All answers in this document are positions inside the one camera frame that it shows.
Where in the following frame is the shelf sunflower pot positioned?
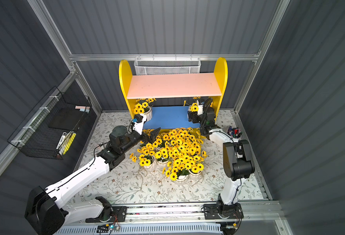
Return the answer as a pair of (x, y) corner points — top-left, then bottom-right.
(168, 148), (187, 165)
(181, 142), (201, 157)
(187, 151), (208, 176)
(162, 159), (190, 181)
(155, 147), (170, 165)
(183, 97), (201, 112)
(188, 128), (203, 146)
(162, 128), (196, 146)
(137, 129), (162, 153)
(133, 98), (156, 121)
(129, 153), (155, 169)

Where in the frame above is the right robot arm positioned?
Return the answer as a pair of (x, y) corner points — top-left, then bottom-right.
(188, 98), (255, 222)

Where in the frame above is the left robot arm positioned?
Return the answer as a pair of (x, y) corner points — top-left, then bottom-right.
(25, 123), (161, 235)

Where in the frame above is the yellow wooden shelf unit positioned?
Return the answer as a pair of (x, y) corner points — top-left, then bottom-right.
(119, 57), (228, 130)

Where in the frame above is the pink bucket with pens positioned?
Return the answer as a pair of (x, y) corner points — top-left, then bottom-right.
(227, 126), (242, 142)

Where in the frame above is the floral patterned table mat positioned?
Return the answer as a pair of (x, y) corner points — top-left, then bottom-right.
(70, 109), (267, 204)

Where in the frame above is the white mesh desk tray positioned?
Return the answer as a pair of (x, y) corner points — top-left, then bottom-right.
(134, 58), (201, 75)

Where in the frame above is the pink sticky notes pad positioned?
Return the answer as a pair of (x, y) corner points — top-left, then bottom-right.
(75, 106), (90, 113)

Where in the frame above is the yellow item in basket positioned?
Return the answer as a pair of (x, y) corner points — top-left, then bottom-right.
(58, 131), (76, 156)

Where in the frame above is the white marker in basket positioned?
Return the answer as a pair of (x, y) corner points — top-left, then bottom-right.
(56, 132), (67, 149)

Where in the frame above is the green circuit board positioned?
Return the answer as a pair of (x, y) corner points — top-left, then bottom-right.
(96, 224), (121, 235)

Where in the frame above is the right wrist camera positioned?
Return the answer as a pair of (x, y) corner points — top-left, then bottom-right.
(197, 101), (205, 116)

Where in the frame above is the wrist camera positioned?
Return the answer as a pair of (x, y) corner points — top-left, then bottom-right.
(197, 101), (205, 116)
(131, 114), (147, 135)

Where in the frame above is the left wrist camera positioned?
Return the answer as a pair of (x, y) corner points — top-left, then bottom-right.
(131, 114), (147, 135)

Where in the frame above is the black wire wall basket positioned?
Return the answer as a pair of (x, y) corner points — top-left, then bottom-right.
(8, 88), (92, 160)

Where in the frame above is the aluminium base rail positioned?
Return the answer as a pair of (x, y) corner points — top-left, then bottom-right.
(53, 201), (293, 235)

